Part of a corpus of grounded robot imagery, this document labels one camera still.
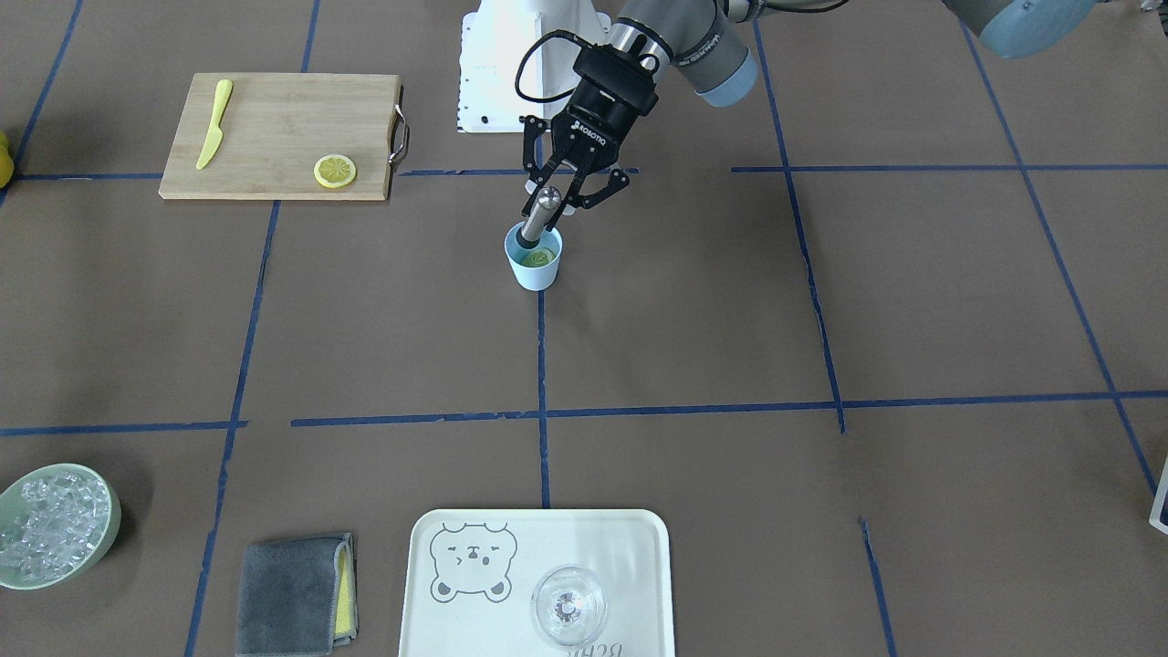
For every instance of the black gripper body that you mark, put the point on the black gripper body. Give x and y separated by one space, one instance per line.
598 117

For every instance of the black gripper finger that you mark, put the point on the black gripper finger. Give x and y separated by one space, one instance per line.
585 193
533 161

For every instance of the lemon slice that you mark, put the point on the lemon slice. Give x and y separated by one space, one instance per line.
538 257

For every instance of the yellow lemon half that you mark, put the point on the yellow lemon half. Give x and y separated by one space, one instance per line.
335 171

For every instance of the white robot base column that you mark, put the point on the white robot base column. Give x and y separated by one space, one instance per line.
500 82

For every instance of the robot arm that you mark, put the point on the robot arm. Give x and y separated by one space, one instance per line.
696 38

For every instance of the light blue cup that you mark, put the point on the light blue cup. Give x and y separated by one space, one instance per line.
533 279

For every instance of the whole yellow lemon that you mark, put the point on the whole yellow lemon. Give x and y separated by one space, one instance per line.
7 164

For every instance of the wooden cutting board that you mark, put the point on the wooden cutting board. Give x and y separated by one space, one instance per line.
277 125

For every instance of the yellow plastic knife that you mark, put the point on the yellow plastic knife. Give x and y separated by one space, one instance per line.
214 136

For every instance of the clear wine glass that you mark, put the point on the clear wine glass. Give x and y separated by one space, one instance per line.
570 607

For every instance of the cream bear tray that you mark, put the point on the cream bear tray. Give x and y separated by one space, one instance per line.
471 574

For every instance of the grey folded cloth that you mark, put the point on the grey folded cloth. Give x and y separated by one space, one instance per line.
297 597

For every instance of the green bowl of ice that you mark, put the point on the green bowl of ice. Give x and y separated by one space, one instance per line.
56 523

